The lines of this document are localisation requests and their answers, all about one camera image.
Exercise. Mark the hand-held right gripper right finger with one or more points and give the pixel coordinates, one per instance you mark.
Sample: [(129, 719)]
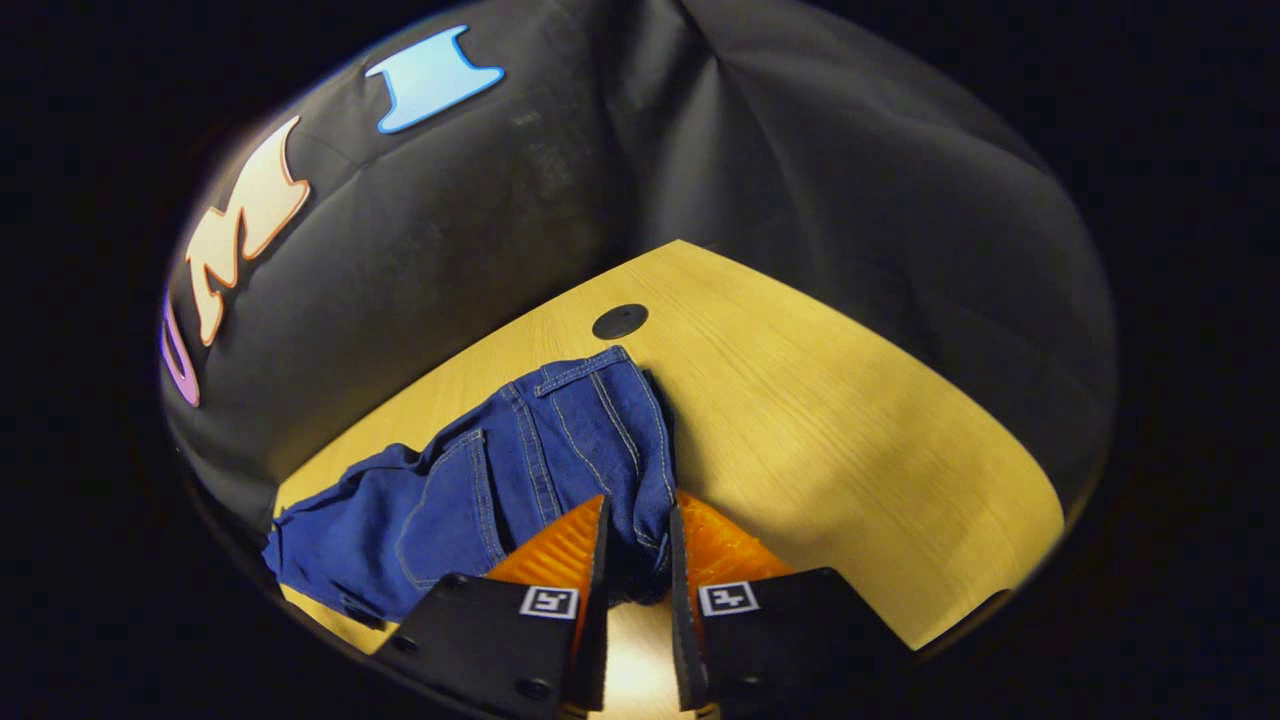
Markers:
[(682, 640)]

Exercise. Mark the black round table grommet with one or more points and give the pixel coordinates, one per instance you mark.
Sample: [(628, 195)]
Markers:
[(620, 321)]

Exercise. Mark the black backdrop cloth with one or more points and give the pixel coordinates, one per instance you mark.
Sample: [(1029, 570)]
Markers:
[(480, 230)]

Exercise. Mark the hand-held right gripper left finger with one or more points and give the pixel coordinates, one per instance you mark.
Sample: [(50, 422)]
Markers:
[(597, 620)]

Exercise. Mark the blue denim jeans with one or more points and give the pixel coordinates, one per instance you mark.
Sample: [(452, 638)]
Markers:
[(560, 450)]

